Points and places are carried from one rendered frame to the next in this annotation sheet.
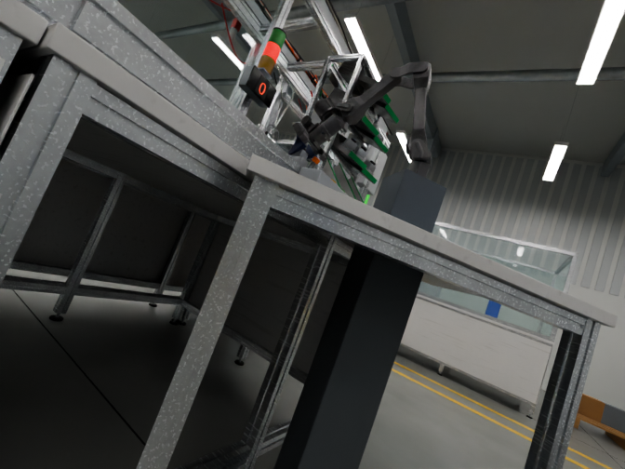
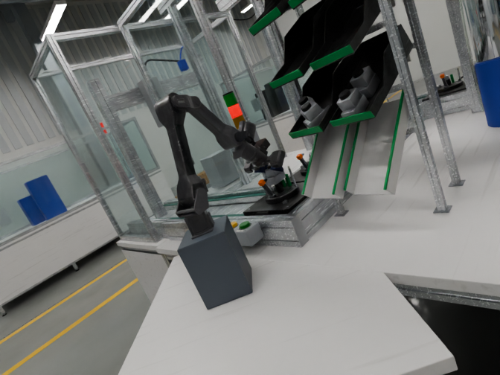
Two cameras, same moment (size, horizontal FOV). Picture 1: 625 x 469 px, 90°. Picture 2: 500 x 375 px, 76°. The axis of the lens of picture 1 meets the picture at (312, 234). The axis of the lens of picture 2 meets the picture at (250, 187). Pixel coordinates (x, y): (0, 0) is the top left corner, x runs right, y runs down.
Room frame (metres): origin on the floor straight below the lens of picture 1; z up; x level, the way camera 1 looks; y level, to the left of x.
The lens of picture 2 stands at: (1.34, -1.02, 1.33)
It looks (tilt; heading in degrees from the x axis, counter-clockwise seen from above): 13 degrees down; 107
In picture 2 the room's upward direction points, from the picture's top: 23 degrees counter-clockwise
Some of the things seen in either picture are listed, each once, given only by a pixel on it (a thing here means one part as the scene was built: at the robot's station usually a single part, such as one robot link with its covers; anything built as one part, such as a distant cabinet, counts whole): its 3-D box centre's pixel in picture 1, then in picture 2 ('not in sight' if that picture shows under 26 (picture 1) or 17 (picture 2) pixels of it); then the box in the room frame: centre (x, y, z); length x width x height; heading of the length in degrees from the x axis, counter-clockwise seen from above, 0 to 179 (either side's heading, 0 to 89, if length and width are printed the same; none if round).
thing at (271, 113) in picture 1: (264, 133); not in sight; (2.35, 0.63, 1.56); 0.09 x 0.04 x 1.39; 147
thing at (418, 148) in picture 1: (421, 154); (190, 203); (0.91, -0.22, 1.15); 0.09 x 0.07 x 0.06; 157
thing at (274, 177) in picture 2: (297, 156); (275, 172); (1.09, 0.15, 1.07); 0.08 x 0.04 x 0.07; 58
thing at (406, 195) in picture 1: (403, 213); (217, 260); (0.91, -0.23, 0.96); 0.14 x 0.14 x 0.20; 12
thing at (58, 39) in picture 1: (199, 192); (344, 176); (1.33, 0.52, 0.84); 1.50 x 1.41 x 0.03; 147
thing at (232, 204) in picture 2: not in sight; (242, 209); (0.85, 0.33, 0.91); 0.84 x 0.28 x 0.10; 147
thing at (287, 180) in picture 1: (382, 248); (248, 286); (0.96, -0.22, 0.84); 0.90 x 0.70 x 0.03; 102
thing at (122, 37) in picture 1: (269, 166); (219, 228); (0.77, 0.16, 0.91); 0.89 x 0.06 x 0.11; 147
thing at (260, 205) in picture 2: not in sight; (283, 197); (1.09, 0.14, 0.96); 0.24 x 0.24 x 0.02; 57
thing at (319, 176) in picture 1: (325, 193); (236, 233); (0.90, 0.01, 0.93); 0.21 x 0.07 x 0.06; 147
